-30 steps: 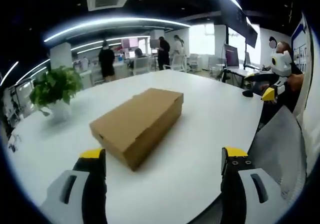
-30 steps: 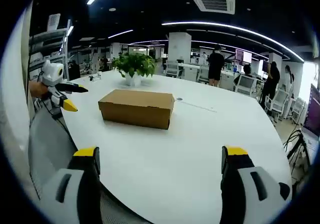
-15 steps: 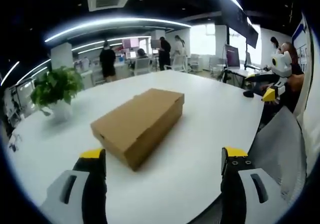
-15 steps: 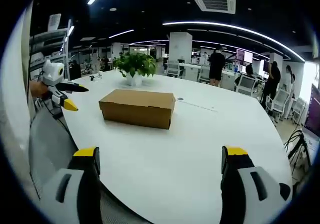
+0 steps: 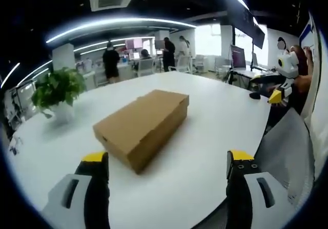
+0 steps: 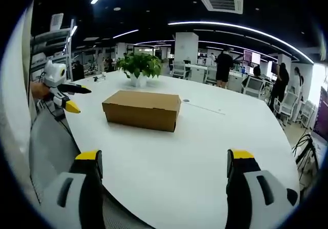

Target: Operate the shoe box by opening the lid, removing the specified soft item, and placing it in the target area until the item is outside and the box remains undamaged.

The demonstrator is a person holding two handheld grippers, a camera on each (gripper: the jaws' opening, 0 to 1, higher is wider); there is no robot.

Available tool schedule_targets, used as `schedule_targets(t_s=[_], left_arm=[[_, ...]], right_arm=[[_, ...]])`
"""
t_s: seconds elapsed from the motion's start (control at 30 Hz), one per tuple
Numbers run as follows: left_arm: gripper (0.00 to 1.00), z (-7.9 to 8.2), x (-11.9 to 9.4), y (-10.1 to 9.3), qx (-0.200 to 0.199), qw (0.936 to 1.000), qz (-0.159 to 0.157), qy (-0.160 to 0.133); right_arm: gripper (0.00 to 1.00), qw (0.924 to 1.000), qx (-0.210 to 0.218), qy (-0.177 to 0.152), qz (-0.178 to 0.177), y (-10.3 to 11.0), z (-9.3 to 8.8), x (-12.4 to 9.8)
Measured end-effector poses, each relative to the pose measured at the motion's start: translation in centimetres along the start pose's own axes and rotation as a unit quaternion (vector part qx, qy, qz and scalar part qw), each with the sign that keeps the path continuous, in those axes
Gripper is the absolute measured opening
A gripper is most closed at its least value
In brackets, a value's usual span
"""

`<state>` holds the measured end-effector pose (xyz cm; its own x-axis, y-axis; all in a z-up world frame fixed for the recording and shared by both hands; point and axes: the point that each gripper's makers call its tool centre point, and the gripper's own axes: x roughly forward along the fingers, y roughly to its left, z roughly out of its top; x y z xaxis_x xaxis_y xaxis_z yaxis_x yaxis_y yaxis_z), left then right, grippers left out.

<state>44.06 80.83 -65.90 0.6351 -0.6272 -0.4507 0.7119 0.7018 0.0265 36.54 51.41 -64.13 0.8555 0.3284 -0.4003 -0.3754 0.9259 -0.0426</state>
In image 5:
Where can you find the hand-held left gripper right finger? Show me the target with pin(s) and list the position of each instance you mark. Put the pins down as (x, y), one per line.
(238, 195)

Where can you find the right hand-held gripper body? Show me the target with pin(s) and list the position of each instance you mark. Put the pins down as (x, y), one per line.
(289, 65)

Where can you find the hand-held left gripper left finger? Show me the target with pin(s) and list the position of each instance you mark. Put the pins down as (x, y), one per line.
(94, 188)

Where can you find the brown cardboard shoe box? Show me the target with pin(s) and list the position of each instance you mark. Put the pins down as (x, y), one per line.
(143, 119)

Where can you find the black computer mouse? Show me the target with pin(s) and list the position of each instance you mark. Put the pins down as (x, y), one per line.
(254, 95)

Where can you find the computer monitor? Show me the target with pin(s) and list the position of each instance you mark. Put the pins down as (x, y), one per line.
(238, 57)

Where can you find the white board blue print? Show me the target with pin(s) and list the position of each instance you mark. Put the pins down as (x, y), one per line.
(308, 34)

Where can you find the black hanging panel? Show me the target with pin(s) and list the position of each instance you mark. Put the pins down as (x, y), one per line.
(258, 33)

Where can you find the person's white clothing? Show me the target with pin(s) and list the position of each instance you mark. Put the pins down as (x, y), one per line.
(319, 126)

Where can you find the grey mesh office chair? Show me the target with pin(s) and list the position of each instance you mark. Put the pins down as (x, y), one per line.
(289, 152)

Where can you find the white office chair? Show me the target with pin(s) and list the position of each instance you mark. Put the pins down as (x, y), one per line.
(184, 63)
(146, 67)

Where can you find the green potted plant white pot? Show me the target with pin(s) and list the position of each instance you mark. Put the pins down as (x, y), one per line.
(60, 88)

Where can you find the long curved ceiling light strip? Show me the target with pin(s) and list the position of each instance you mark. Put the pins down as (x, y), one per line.
(115, 25)

